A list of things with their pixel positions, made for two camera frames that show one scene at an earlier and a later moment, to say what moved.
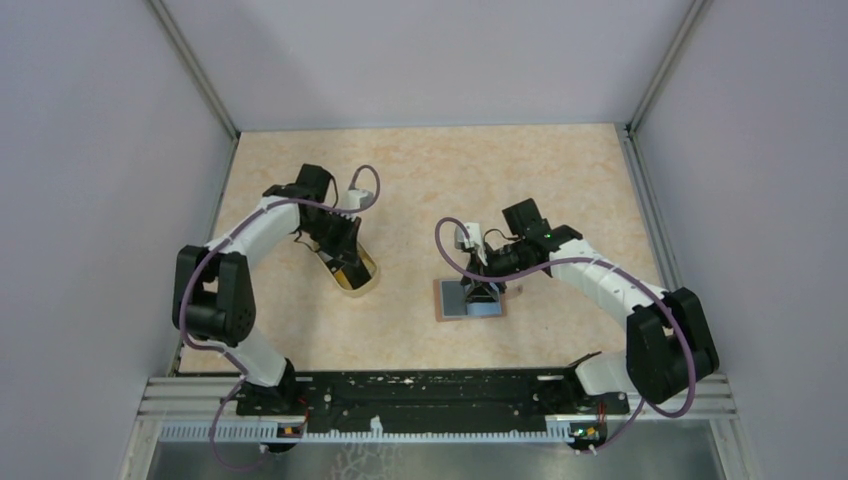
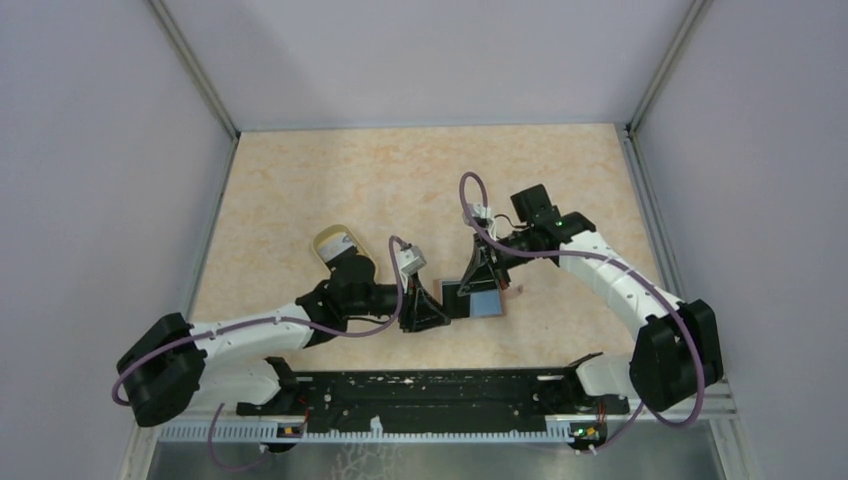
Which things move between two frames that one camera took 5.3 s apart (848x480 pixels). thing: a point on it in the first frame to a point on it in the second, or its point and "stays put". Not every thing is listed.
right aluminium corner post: (694, 17) stays put
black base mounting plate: (430, 397) stays put
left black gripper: (345, 247) to (418, 310)
